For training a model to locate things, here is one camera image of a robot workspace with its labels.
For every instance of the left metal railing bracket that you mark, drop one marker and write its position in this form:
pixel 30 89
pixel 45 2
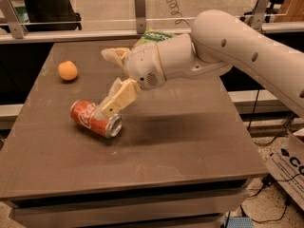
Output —
pixel 16 28

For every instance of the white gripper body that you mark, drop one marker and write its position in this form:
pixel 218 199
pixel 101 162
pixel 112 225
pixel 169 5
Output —
pixel 143 66

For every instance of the right metal railing bracket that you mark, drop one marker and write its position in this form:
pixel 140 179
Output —
pixel 258 14

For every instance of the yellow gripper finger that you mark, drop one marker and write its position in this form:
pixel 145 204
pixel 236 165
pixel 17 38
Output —
pixel 116 55
pixel 120 95

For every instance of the middle metal railing bracket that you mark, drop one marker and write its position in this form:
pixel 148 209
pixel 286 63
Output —
pixel 140 15

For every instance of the red coke can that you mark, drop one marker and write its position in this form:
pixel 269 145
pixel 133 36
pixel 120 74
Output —
pixel 82 113

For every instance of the orange fruit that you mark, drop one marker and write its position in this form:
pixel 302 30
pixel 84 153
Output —
pixel 68 71

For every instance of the cardboard box with print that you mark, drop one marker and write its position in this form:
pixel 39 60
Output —
pixel 286 166

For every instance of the black office chair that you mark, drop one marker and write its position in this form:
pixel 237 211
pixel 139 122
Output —
pixel 51 15

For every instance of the glass railing panel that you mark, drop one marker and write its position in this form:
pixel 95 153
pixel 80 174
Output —
pixel 120 14

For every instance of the grey table drawer cabinet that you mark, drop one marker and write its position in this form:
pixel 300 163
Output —
pixel 196 207

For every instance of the metal railing bracket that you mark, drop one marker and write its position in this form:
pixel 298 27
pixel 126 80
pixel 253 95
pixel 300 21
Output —
pixel 258 14
pixel 16 28
pixel 140 15

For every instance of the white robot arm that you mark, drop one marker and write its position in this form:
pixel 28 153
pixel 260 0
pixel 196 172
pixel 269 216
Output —
pixel 217 42

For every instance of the green chip bag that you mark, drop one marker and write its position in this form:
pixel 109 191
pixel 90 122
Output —
pixel 153 36

